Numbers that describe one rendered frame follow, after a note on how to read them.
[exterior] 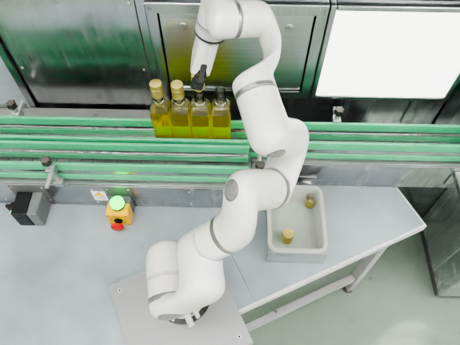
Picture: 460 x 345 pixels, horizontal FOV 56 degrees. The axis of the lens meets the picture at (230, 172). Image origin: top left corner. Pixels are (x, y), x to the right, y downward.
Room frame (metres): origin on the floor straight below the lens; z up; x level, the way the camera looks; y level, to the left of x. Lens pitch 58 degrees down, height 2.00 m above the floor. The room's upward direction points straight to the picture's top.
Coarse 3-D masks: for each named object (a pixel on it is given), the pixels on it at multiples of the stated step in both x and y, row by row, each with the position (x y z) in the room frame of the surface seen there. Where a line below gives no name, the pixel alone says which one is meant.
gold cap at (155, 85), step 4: (152, 80) 0.82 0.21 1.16; (156, 80) 0.82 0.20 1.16; (152, 84) 0.81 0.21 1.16; (156, 84) 0.81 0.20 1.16; (160, 84) 0.81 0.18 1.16; (152, 88) 0.80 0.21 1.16; (156, 88) 0.80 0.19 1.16; (160, 88) 0.80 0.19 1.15; (152, 92) 0.80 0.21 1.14; (156, 92) 0.80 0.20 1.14; (160, 92) 0.80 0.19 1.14; (152, 96) 0.80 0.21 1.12; (156, 96) 0.80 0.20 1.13; (160, 96) 0.80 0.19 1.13
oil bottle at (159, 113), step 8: (152, 104) 0.80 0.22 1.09; (160, 104) 0.80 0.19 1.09; (168, 104) 0.81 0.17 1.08; (152, 112) 0.79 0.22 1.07; (160, 112) 0.79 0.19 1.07; (168, 112) 0.79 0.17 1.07; (152, 120) 0.79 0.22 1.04; (160, 120) 0.79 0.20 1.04; (168, 120) 0.79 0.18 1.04; (160, 128) 0.79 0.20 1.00; (168, 128) 0.79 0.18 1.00; (160, 136) 0.79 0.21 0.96; (168, 136) 0.79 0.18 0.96
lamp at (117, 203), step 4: (116, 196) 0.64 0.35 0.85; (120, 196) 0.64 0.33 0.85; (112, 200) 0.63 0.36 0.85; (116, 200) 0.63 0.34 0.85; (120, 200) 0.63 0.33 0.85; (112, 204) 0.62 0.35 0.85; (116, 204) 0.61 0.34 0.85; (120, 204) 0.62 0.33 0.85; (124, 204) 0.62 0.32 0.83; (112, 208) 0.61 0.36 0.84; (116, 208) 0.61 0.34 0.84; (120, 208) 0.61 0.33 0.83
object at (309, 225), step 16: (304, 192) 0.68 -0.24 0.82; (320, 192) 0.66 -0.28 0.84; (288, 208) 0.64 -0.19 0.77; (304, 208) 0.64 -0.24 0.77; (320, 208) 0.61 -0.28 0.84; (272, 224) 0.59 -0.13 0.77; (288, 224) 0.59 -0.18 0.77; (304, 224) 0.59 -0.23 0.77; (320, 224) 0.56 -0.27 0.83; (272, 240) 0.53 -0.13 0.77; (304, 240) 0.53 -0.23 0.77; (320, 240) 0.51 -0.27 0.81
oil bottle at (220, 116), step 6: (228, 102) 0.81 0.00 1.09; (216, 108) 0.79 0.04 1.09; (222, 108) 0.79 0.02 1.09; (228, 108) 0.79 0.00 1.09; (216, 114) 0.78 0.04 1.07; (222, 114) 0.78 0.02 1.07; (228, 114) 0.78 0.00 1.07; (216, 120) 0.78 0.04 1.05; (222, 120) 0.78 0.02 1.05; (228, 120) 0.78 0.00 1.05; (216, 126) 0.78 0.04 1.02; (222, 126) 0.78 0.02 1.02; (228, 126) 0.78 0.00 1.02; (216, 132) 0.78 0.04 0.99; (222, 132) 0.78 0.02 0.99; (228, 132) 0.78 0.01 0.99; (216, 138) 0.78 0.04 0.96; (222, 138) 0.78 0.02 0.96; (228, 138) 0.78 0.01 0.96
